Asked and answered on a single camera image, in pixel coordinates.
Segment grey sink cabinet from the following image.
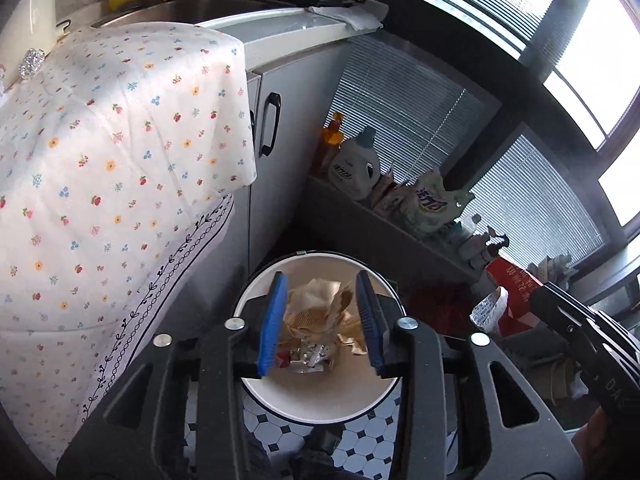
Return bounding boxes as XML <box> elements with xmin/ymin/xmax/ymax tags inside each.
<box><xmin>245</xmin><ymin>35</ymin><xmax>351</xmax><ymax>281</ymax></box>

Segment stainless steel sink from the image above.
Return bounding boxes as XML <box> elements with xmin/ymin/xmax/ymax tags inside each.
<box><xmin>92</xmin><ymin>0</ymin><xmax>306</xmax><ymax>28</ymax></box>

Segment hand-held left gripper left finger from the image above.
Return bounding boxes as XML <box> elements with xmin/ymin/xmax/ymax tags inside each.
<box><xmin>57</xmin><ymin>271</ymin><xmax>290</xmax><ymax>480</ymax></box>

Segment green white refill pouch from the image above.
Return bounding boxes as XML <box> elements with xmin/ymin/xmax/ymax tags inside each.
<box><xmin>405</xmin><ymin>167</ymin><xmax>476</xmax><ymax>233</ymax></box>

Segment shiny foil wrapper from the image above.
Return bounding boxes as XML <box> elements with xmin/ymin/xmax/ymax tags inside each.
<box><xmin>19</xmin><ymin>47</ymin><xmax>48</xmax><ymax>80</ymax></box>

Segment person's right hand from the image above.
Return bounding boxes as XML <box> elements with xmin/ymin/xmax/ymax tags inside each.
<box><xmin>570</xmin><ymin>407</ymin><xmax>616</xmax><ymax>466</ymax></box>

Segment beige paper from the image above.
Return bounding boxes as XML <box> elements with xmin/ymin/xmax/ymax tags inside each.
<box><xmin>285</xmin><ymin>277</ymin><xmax>371</xmax><ymax>356</ymax></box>

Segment orange bottle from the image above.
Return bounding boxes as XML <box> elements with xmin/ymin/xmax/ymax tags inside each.
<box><xmin>315</xmin><ymin>112</ymin><xmax>346</xmax><ymax>176</ymax></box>

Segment white laundry detergent bottle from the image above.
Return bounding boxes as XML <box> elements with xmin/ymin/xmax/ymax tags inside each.
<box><xmin>327</xmin><ymin>126</ymin><xmax>382</xmax><ymax>200</ymax></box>

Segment small paper pouches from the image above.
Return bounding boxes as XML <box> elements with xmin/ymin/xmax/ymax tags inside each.
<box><xmin>372</xmin><ymin>170</ymin><xmax>416</xmax><ymax>216</ymax></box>

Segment silver snack bag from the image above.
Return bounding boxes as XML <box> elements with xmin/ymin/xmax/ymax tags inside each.
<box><xmin>275</xmin><ymin>340</ymin><xmax>341</xmax><ymax>376</ymax></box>

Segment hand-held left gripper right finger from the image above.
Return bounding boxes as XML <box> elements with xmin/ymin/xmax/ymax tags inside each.
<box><xmin>354</xmin><ymin>269</ymin><xmax>583</xmax><ymax>480</ymax></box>

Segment white printed paper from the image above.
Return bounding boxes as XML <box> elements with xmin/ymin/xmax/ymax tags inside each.
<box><xmin>470</xmin><ymin>287</ymin><xmax>508</xmax><ymax>333</ymax></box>

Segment slatted window blind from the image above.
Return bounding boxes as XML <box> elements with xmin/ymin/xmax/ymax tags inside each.
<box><xmin>470</xmin><ymin>135</ymin><xmax>606</xmax><ymax>266</ymax></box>
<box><xmin>332</xmin><ymin>40</ymin><xmax>466</xmax><ymax>181</ymax></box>
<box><xmin>420</xmin><ymin>0</ymin><xmax>571</xmax><ymax>51</ymax></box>

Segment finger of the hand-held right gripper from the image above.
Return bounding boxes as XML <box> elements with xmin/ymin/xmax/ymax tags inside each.
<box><xmin>529</xmin><ymin>281</ymin><xmax>601</xmax><ymax>346</ymax></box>

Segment red cardboard box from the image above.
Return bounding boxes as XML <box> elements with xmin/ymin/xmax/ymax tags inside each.
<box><xmin>485</xmin><ymin>257</ymin><xmax>543</xmax><ymax>336</ymax></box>

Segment floral white tablecloth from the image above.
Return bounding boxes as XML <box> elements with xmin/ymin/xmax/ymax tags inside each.
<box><xmin>0</xmin><ymin>22</ymin><xmax>258</xmax><ymax>471</ymax></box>

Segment dark red cloth bag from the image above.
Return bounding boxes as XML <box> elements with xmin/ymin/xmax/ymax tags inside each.
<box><xmin>407</xmin><ymin>285</ymin><xmax>476</xmax><ymax>326</ymax></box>

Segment white round trash bin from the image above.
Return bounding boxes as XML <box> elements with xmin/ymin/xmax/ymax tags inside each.
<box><xmin>234</xmin><ymin>251</ymin><xmax>405</xmax><ymax>423</ymax></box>

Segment white dishcloth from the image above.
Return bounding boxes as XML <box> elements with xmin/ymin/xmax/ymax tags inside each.
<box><xmin>307</xmin><ymin>0</ymin><xmax>391</xmax><ymax>31</ymax></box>

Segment black window frame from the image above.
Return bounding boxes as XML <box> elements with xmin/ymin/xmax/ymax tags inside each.
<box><xmin>380</xmin><ymin>0</ymin><xmax>640</xmax><ymax>321</ymax></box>

